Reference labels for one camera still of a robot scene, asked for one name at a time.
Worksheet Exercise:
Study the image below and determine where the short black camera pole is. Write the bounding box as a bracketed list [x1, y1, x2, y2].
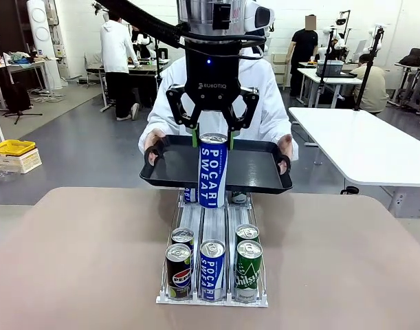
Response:
[319, 26, 337, 108]

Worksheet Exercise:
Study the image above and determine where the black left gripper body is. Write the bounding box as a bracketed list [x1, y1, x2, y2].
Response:
[184, 43, 244, 113]

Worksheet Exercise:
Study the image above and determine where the background man in white hoodie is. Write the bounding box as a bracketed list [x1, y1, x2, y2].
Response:
[99, 16, 141, 122]

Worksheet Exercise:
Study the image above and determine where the white plastic crate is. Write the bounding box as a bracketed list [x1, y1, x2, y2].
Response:
[0, 147, 43, 175]

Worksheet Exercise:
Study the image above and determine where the black left arm cable sleeve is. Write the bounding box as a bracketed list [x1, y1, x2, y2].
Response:
[91, 0, 267, 60]

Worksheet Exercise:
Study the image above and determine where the person's left hand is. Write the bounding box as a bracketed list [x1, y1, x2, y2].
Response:
[276, 134, 296, 175]

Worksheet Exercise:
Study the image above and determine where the background person in beige jacket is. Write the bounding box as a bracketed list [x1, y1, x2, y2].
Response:
[349, 52, 390, 115]

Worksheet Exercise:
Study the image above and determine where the white tower air conditioner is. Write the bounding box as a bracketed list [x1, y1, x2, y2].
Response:
[26, 0, 64, 91]

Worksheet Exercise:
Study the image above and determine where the person's right forearm white sleeve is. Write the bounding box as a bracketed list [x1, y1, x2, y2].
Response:
[138, 113, 169, 154]

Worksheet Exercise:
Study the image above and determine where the clear plastic bag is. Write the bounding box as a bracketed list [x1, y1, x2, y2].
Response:
[0, 168, 19, 183]

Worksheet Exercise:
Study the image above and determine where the person in white hoodie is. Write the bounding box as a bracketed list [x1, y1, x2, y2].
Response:
[138, 46, 300, 162]

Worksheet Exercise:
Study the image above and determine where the tall black camera pole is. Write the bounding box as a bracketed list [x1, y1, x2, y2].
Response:
[353, 25, 386, 112]

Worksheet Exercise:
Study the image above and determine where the person's left forearm white sleeve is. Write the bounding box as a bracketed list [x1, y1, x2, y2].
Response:
[264, 112, 300, 162]

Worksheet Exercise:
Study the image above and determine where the cluttered white side table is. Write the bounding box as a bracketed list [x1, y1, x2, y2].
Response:
[0, 50, 53, 111]

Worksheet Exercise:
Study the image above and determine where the white shelf unit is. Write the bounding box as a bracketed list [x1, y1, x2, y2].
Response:
[271, 52, 291, 91]

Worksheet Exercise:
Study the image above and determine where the background person in black top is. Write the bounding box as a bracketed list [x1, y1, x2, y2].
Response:
[289, 14, 320, 98]

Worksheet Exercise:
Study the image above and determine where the grey storage bin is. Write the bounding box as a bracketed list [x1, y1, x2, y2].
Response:
[316, 59, 345, 78]

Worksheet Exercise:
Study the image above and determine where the clear acrylic can rack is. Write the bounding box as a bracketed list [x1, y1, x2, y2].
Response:
[155, 188, 269, 307]

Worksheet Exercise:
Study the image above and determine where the yellow plastic crate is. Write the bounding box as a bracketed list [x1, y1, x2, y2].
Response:
[0, 139, 37, 157]

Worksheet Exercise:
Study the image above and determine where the blue Pocari Sweat can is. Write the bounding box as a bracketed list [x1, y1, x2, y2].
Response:
[197, 133, 229, 210]
[199, 239, 227, 303]
[182, 187, 199, 204]

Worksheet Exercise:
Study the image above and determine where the black Pepsi can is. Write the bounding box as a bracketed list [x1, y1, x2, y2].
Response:
[170, 226, 195, 254]
[165, 242, 193, 303]

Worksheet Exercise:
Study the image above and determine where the person's right hand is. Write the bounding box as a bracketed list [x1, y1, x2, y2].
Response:
[143, 128, 172, 166]

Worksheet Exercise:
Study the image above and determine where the black plastic serving tray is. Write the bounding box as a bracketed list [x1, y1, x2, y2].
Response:
[139, 134, 294, 195]

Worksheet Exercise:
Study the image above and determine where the black floor tripod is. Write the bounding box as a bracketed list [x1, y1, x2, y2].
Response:
[1, 51, 45, 126]

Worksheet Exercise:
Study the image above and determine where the large white table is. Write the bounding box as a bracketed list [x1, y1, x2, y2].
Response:
[287, 107, 420, 218]

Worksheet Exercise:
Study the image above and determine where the white background work table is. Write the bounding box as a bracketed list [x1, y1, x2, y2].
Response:
[296, 66, 364, 108]

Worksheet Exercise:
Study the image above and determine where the green Chilsung cider can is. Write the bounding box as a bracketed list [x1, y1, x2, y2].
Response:
[234, 239, 263, 305]
[235, 223, 260, 246]
[230, 190, 249, 205]

